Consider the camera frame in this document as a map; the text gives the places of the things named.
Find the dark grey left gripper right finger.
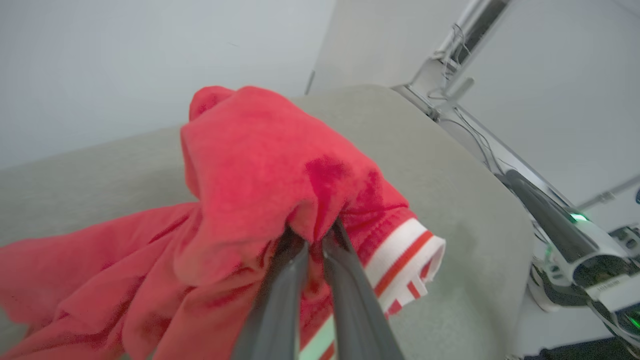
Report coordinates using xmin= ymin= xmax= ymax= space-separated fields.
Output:
xmin=322 ymin=220 xmax=406 ymax=360

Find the thin grey wall conduit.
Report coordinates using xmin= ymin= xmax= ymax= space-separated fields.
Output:
xmin=575 ymin=175 xmax=640 ymax=212

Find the red garment with white striped trim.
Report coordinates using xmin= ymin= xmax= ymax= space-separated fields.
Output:
xmin=0 ymin=85 xmax=447 ymax=360

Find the thin cable bundle on frame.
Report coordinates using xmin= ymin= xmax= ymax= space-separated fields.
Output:
xmin=427 ymin=22 xmax=506 ymax=176

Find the aluminium frame post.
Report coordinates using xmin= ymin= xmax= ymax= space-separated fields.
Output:
xmin=407 ymin=0 xmax=511 ymax=96

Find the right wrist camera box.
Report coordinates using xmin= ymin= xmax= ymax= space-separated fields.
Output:
xmin=585 ymin=272 xmax=640 ymax=321

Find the black bulky object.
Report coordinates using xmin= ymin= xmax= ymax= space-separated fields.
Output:
xmin=520 ymin=337 xmax=640 ymax=360

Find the grey fabric sofa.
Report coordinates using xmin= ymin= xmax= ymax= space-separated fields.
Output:
xmin=0 ymin=84 xmax=535 ymax=360

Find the aluminium frame rail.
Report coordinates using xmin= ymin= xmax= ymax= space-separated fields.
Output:
xmin=392 ymin=84 xmax=588 ymax=213

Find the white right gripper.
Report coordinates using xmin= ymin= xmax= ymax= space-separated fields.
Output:
xmin=499 ymin=170 xmax=640 ymax=311

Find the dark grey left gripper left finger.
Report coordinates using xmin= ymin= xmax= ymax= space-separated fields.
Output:
xmin=232 ymin=227 xmax=310 ymax=360

